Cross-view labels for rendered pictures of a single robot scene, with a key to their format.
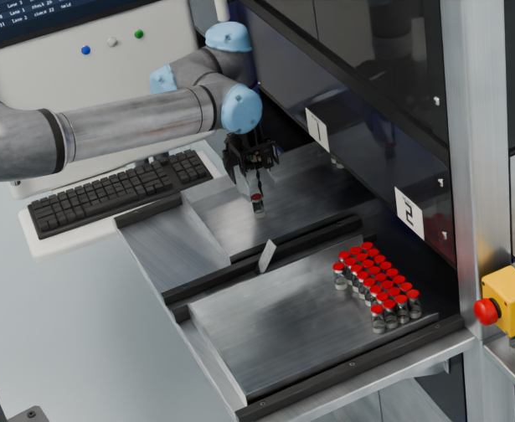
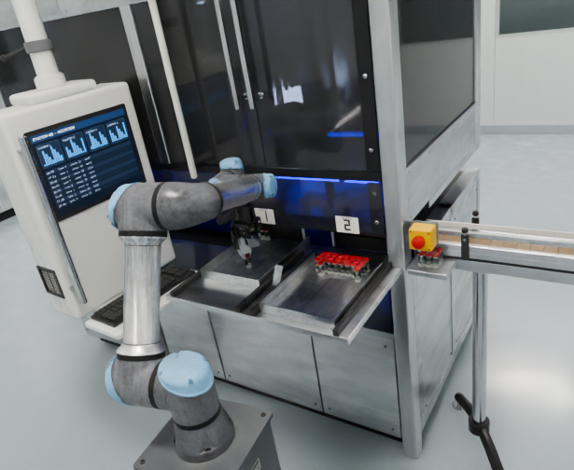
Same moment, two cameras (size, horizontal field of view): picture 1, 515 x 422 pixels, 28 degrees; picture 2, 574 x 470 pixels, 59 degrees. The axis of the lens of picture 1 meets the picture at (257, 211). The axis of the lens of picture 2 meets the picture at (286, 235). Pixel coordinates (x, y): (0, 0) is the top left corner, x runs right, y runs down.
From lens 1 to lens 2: 0.93 m
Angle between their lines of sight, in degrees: 33
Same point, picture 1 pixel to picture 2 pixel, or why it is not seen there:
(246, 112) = (273, 185)
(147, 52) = not seen: hidden behind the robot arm
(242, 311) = (285, 299)
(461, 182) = (391, 185)
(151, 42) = not seen: hidden behind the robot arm
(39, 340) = (57, 441)
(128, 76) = not seen: hidden behind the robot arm
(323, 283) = (312, 276)
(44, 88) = (90, 241)
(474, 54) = (397, 114)
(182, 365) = (161, 413)
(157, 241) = (203, 294)
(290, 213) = (263, 261)
